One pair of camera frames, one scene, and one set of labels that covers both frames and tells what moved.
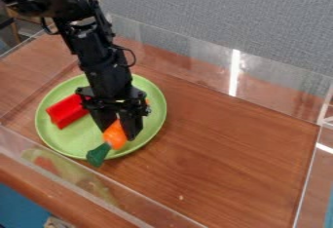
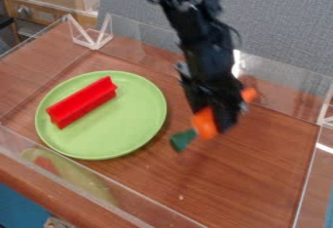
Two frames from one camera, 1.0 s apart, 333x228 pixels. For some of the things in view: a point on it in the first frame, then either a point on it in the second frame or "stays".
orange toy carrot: [116, 137] → [207, 124]
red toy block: [68, 111] stays
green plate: [81, 134] stays
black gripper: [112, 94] → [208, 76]
